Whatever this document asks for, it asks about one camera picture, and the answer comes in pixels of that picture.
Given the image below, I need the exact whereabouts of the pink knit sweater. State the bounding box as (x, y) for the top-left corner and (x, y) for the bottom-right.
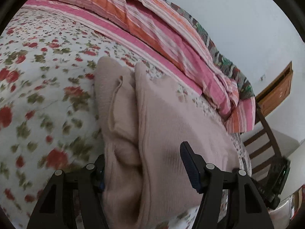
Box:
(95, 56), (239, 228)

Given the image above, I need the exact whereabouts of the floral bed sheet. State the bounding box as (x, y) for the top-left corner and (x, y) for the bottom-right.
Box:
(1, 6), (252, 228)

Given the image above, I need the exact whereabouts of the multicolour patterned blanket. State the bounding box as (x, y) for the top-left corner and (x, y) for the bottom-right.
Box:
(166, 1), (255, 100)

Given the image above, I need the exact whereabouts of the orange wooden door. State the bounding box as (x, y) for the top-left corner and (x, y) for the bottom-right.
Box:
(255, 61), (293, 117)

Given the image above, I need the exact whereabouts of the pink striped quilt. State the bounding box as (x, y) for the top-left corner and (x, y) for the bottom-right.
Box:
(26, 0), (256, 133)

